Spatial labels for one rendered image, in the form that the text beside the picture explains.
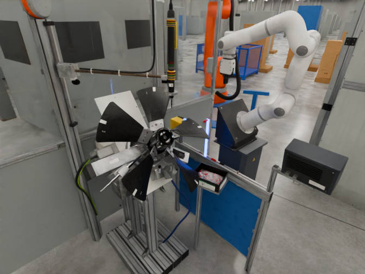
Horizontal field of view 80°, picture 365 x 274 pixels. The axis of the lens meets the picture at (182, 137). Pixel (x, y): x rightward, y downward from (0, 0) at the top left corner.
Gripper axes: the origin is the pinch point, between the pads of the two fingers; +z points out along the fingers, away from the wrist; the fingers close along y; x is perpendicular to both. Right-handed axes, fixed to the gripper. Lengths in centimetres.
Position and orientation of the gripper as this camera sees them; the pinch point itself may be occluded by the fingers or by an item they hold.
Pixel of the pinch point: (225, 80)
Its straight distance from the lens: 162.4
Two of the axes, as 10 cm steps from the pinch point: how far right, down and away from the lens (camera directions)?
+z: -0.2, 8.7, 4.8
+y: -6.9, -3.6, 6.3
